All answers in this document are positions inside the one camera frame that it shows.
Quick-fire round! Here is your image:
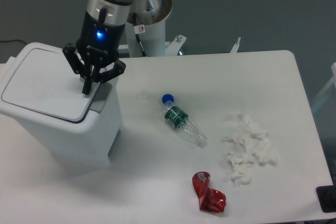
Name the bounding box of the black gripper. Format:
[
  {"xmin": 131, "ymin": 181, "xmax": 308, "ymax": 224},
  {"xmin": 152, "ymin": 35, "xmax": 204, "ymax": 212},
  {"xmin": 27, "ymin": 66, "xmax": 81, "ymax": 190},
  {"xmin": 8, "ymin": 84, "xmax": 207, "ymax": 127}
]
[{"xmin": 62, "ymin": 13, "xmax": 126, "ymax": 95}]

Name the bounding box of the blue bottle cap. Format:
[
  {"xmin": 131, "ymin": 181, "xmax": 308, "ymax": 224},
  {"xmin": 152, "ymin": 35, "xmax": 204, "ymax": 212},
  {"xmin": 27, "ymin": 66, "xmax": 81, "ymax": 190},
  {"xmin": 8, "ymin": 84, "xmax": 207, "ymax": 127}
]
[{"xmin": 162, "ymin": 93, "xmax": 174, "ymax": 104}]

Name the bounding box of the clear plastic bottle green label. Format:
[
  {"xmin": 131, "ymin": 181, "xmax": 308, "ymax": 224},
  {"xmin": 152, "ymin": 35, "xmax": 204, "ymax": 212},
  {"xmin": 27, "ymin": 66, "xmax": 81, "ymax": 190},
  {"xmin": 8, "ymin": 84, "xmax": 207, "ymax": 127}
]
[{"xmin": 162, "ymin": 100, "xmax": 207, "ymax": 147}]

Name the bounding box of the white frame at right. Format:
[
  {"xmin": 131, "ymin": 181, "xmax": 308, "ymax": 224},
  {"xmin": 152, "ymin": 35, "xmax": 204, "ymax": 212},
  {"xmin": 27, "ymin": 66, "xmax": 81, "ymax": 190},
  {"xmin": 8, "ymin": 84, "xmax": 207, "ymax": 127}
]
[{"xmin": 311, "ymin": 62, "xmax": 335, "ymax": 114}]

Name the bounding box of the white trash can lid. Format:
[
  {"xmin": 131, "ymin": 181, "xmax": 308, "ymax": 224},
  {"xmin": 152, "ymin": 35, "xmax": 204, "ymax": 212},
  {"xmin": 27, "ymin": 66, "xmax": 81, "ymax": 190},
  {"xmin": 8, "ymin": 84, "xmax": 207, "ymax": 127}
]
[{"xmin": 1, "ymin": 42, "xmax": 112, "ymax": 123}]

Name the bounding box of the crumpled white tissue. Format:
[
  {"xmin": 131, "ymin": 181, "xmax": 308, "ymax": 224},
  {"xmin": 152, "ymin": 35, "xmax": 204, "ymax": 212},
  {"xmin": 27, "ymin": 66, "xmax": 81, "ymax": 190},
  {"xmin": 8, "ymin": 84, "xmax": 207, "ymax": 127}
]
[{"xmin": 222, "ymin": 113, "xmax": 277, "ymax": 186}]

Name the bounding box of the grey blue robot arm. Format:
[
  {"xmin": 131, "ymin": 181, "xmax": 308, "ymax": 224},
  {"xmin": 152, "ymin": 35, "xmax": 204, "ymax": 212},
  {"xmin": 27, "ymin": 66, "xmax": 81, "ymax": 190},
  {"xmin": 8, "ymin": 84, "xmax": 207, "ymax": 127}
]
[{"xmin": 62, "ymin": 0, "xmax": 133, "ymax": 95}]

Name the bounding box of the black device at edge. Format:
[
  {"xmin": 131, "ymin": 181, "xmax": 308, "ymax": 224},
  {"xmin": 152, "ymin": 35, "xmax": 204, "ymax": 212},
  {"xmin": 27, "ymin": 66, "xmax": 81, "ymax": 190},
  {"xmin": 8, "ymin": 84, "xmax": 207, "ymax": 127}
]
[{"xmin": 316, "ymin": 185, "xmax": 335, "ymax": 213}]

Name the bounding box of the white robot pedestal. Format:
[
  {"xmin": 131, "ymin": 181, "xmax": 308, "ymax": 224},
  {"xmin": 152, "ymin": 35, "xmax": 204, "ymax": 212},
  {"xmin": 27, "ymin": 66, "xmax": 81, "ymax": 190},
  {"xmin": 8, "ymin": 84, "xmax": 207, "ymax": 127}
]
[{"xmin": 118, "ymin": 0, "xmax": 187, "ymax": 58}]

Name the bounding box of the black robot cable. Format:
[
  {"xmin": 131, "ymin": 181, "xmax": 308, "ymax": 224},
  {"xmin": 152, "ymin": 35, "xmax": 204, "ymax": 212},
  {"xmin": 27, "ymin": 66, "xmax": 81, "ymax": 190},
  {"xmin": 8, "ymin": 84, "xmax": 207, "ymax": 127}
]
[{"xmin": 132, "ymin": 13, "xmax": 147, "ymax": 57}]

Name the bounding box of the white trash can body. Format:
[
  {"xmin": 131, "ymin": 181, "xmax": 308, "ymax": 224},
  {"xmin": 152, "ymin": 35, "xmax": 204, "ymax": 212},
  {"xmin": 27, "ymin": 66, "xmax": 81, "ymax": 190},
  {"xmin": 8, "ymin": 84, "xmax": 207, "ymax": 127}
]
[{"xmin": 0, "ymin": 56, "xmax": 124, "ymax": 175}]

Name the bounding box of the crushed red can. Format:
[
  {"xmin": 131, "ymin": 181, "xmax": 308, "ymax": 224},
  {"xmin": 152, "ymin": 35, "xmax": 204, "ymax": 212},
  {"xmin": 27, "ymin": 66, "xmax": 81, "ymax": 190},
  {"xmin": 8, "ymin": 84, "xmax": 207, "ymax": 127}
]
[{"xmin": 192, "ymin": 172, "xmax": 226, "ymax": 213}]

